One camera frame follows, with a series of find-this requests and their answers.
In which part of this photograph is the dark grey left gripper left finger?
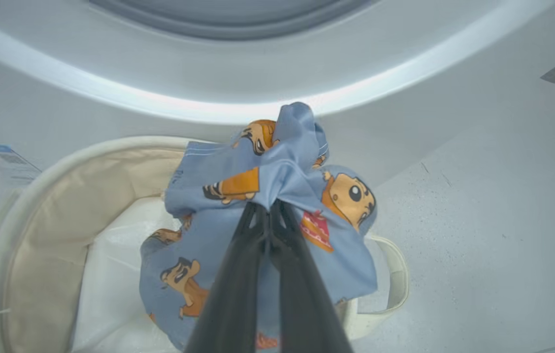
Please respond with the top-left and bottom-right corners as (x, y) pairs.
(184, 202), (269, 353)

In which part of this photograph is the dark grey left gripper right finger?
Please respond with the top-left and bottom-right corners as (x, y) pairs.
(268, 200), (354, 353)

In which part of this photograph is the blue cartoon print garment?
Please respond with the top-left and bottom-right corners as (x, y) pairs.
(139, 101), (379, 351)

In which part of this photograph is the white washing machine body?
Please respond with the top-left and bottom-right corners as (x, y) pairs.
(0, 0), (555, 275)

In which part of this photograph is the grey rubber door gasket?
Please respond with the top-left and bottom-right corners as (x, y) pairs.
(89, 0), (371, 40)

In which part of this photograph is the white crumpled cloth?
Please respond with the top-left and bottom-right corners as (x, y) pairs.
(72, 196), (199, 353)

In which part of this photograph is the cream canvas laundry basket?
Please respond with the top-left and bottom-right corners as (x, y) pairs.
(0, 136), (410, 353)

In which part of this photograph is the blue energy label sticker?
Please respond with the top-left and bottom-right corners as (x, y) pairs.
(0, 142), (43, 186)

